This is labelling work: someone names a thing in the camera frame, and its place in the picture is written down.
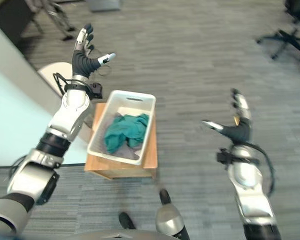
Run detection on teal green cloth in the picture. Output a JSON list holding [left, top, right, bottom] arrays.
[[103, 112, 150, 154]]

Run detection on grey cloth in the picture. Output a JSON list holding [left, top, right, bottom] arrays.
[[107, 112, 141, 161]]

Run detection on folding stand legs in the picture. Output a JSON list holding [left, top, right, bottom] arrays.
[[27, 0, 76, 42]]

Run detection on robot dark foot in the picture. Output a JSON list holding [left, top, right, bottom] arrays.
[[118, 211, 137, 230]]

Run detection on white plastic laundry basket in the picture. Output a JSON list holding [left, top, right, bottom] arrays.
[[86, 89, 157, 166]]

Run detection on low wooden table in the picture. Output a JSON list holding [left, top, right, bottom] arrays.
[[83, 102, 159, 180]]

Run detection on black office chair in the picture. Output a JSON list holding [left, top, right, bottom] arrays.
[[255, 0, 300, 62]]

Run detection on grey box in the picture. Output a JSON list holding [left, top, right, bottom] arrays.
[[85, 0, 122, 12]]

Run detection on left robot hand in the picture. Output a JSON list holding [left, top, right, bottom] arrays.
[[71, 23, 117, 79]]

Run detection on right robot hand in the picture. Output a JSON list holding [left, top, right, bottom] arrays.
[[201, 88, 252, 144]]

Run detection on round beige stool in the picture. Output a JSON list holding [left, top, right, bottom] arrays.
[[37, 61, 76, 98]]

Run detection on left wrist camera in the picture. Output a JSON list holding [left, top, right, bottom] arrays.
[[89, 81, 103, 100]]

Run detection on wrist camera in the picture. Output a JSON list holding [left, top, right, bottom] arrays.
[[216, 147, 230, 165], [89, 81, 103, 100]]

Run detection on white bed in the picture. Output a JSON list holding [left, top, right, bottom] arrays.
[[0, 17, 89, 169]]

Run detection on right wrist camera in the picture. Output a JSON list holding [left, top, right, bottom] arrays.
[[216, 147, 230, 165]]

